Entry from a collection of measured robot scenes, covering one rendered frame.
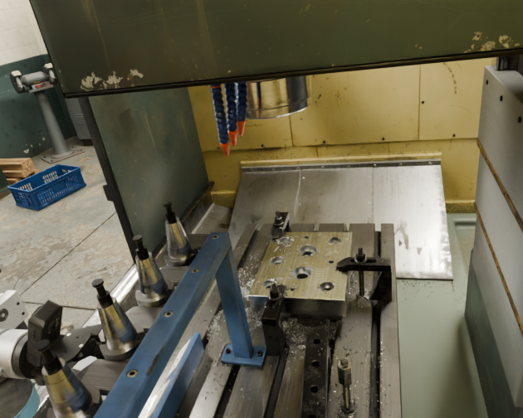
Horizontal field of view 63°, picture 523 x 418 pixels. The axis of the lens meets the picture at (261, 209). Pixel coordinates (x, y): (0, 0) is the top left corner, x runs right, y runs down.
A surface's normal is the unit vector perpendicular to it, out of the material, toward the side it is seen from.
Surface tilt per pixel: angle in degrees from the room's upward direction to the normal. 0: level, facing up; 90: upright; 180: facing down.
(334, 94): 90
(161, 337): 0
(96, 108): 90
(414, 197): 24
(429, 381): 0
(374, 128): 90
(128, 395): 0
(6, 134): 90
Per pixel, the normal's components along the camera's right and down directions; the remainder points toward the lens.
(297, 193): -0.22, -0.59
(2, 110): 0.95, 0.01
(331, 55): -0.24, 0.48
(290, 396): -0.15, -0.88
